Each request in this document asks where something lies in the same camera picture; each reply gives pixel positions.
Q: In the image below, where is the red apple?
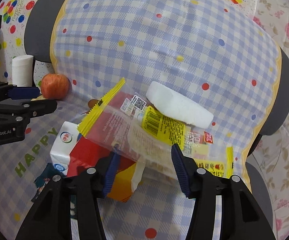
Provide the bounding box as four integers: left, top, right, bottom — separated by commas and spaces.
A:
40, 74, 69, 100

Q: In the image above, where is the yellow clear snack bag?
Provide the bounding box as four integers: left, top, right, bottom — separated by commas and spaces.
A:
78, 79, 234, 178

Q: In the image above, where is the dark printed wrapper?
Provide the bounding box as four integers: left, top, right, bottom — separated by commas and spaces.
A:
31, 163, 64, 202

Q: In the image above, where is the black office chair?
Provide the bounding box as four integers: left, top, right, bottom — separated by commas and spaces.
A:
23, 0, 289, 230

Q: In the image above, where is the blue checkered cloth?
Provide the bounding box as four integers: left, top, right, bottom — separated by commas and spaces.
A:
0, 0, 281, 239

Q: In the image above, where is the white milk carton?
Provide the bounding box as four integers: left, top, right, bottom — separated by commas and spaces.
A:
50, 121, 81, 176

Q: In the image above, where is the white tissue roll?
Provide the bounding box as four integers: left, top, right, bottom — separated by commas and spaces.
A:
12, 55, 34, 87

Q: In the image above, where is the white foam block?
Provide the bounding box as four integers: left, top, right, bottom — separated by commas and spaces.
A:
146, 81, 214, 129

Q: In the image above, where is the red orange carton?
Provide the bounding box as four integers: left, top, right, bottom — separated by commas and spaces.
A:
67, 137, 145, 203

